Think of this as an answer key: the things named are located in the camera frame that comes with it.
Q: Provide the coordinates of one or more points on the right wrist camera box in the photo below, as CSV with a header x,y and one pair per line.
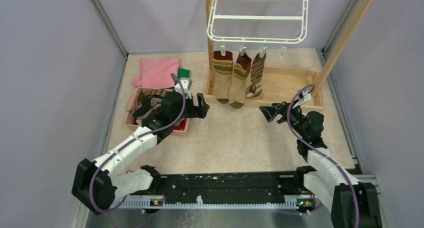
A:
x,y
303,98

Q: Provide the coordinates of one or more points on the brown beige striped sock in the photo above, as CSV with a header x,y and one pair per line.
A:
x,y
256,75

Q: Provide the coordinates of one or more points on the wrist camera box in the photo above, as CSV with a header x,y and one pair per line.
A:
x,y
303,98
185,87

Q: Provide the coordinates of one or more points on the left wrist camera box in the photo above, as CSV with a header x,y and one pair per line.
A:
x,y
185,87

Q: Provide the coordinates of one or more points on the white cable duct strip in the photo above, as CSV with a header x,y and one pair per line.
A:
x,y
154,202

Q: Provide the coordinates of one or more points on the pink perforated basket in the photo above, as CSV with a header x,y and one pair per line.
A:
x,y
133,105

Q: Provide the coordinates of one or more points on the white clip drying hanger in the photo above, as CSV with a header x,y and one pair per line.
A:
x,y
300,18

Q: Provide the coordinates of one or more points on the green cloth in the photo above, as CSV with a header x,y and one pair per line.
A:
x,y
183,73

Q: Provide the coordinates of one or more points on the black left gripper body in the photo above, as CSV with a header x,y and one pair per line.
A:
x,y
191,110

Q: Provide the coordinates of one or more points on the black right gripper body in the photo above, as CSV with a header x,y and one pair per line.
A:
x,y
296,118

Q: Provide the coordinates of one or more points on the wooden rack base tray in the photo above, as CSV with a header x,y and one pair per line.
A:
x,y
279,84

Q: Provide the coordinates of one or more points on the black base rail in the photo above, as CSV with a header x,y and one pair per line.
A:
x,y
280,182

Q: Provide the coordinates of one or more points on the pink towel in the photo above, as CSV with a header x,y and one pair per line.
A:
x,y
156,73

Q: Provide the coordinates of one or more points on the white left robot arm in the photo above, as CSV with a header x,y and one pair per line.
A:
x,y
100,182

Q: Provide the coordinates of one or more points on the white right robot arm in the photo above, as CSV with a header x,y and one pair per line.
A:
x,y
351,202

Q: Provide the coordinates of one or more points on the right wooden rack post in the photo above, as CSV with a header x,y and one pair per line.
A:
x,y
343,33

